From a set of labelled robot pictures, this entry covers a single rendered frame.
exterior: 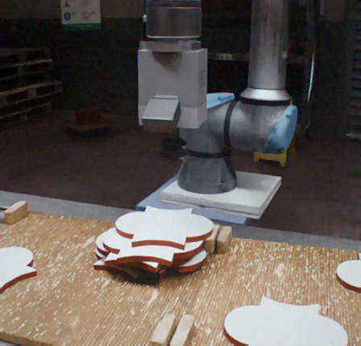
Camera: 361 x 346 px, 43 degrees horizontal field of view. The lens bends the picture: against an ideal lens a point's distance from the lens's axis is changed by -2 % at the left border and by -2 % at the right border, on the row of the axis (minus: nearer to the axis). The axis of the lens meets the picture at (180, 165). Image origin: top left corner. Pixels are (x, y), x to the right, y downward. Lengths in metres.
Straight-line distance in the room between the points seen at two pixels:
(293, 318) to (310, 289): 0.10
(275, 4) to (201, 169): 0.41
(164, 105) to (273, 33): 0.49
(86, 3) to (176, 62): 5.72
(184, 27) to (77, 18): 5.81
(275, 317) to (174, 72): 0.35
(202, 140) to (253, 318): 0.58
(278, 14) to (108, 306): 0.70
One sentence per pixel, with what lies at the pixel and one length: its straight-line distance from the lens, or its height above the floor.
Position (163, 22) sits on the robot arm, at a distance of 0.63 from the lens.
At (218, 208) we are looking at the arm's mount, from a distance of 1.11.
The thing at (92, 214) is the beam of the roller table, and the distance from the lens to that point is 1.01.
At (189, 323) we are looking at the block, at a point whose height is 0.96.
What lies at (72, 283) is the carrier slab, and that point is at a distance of 0.74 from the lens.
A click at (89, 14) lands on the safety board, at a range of 6.33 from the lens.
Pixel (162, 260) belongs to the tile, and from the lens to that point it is 0.68.
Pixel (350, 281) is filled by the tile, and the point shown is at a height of 0.95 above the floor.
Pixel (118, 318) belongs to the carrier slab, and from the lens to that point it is 0.65.
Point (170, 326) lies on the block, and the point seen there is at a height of 0.96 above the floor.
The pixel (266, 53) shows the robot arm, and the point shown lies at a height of 1.23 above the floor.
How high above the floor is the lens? 1.32
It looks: 18 degrees down
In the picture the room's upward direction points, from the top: straight up
